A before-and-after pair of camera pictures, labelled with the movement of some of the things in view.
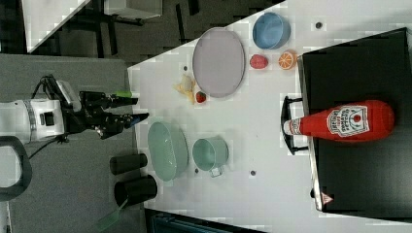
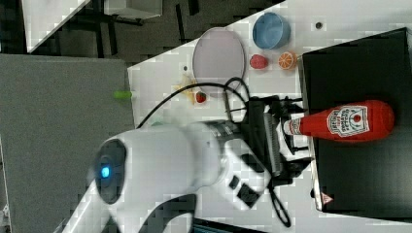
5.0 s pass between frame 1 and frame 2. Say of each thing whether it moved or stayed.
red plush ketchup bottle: stayed
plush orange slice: stayed
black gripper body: moved
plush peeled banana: stayed
